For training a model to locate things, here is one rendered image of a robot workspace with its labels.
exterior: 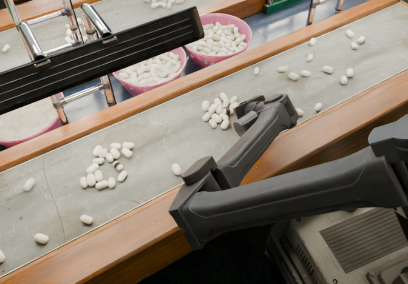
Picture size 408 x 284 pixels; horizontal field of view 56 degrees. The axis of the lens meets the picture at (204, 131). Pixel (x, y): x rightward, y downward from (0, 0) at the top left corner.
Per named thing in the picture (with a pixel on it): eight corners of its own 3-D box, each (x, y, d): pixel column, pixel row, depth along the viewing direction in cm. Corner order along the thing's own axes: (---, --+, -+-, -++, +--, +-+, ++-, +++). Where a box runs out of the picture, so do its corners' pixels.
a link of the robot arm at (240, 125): (300, 122, 95) (284, 92, 94) (266, 147, 92) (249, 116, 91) (275, 124, 107) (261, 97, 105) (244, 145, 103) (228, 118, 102)
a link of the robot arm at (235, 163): (227, 226, 65) (196, 173, 63) (204, 230, 69) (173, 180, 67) (306, 120, 97) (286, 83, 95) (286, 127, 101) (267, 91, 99)
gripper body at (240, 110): (231, 107, 109) (244, 108, 103) (260, 94, 113) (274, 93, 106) (238, 128, 111) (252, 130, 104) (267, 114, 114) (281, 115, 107)
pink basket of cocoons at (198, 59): (263, 60, 147) (266, 40, 139) (204, 86, 138) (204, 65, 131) (225, 26, 161) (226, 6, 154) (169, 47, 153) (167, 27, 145)
